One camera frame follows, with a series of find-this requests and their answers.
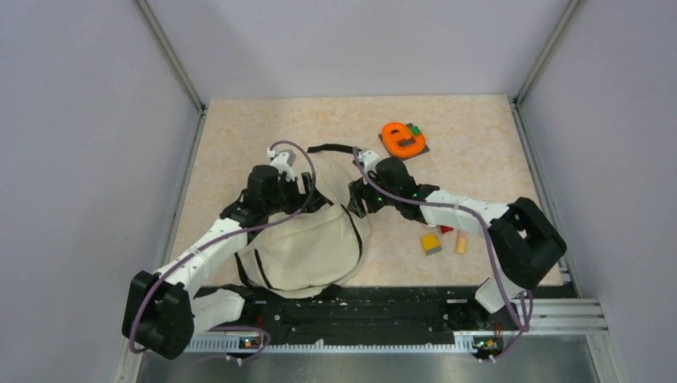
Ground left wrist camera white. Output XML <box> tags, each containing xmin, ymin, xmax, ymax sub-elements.
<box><xmin>267</xmin><ymin>148</ymin><xmax>296</xmax><ymax>182</ymax></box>

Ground white cable duct strip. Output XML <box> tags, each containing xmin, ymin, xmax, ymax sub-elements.
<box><xmin>184</xmin><ymin>335</ymin><xmax>477</xmax><ymax>354</ymax></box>

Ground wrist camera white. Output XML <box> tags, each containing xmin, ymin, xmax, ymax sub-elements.
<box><xmin>354</xmin><ymin>150</ymin><xmax>382</xmax><ymax>174</ymax></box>
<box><xmin>267</xmin><ymin>148</ymin><xmax>296</xmax><ymax>182</ymax></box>

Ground grey building plate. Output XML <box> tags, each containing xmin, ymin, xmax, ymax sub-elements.
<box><xmin>378</xmin><ymin>121</ymin><xmax>430</xmax><ymax>161</ymax></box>

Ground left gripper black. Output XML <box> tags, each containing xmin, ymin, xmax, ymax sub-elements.
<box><xmin>264</xmin><ymin>172</ymin><xmax>327</xmax><ymax>215</ymax></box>

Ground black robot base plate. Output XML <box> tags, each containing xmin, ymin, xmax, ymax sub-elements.
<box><xmin>190</xmin><ymin>285</ymin><xmax>575</xmax><ymax>347</ymax></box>

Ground yellow grey eraser block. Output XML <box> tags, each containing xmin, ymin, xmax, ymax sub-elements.
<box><xmin>421</xmin><ymin>234</ymin><xmax>442</xmax><ymax>256</ymax></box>

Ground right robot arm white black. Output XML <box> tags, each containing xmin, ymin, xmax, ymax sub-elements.
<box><xmin>350</xmin><ymin>151</ymin><xmax>567</xmax><ymax>329</ymax></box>

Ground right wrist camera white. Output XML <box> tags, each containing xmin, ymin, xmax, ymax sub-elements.
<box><xmin>354</xmin><ymin>150</ymin><xmax>382</xmax><ymax>174</ymax></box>

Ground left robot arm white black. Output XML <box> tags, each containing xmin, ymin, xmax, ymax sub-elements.
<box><xmin>121</xmin><ymin>160</ymin><xmax>322</xmax><ymax>360</ymax></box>

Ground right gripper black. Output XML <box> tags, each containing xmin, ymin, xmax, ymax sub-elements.
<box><xmin>348</xmin><ymin>168</ymin><xmax>400</xmax><ymax>218</ymax></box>

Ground aluminium frame rail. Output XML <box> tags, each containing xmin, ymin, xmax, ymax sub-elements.
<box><xmin>453</xmin><ymin>298</ymin><xmax>608</xmax><ymax>337</ymax></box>

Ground beige canvas student bag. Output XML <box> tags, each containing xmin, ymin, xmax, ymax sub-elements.
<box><xmin>235</xmin><ymin>144</ymin><xmax>372</xmax><ymax>298</ymax></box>

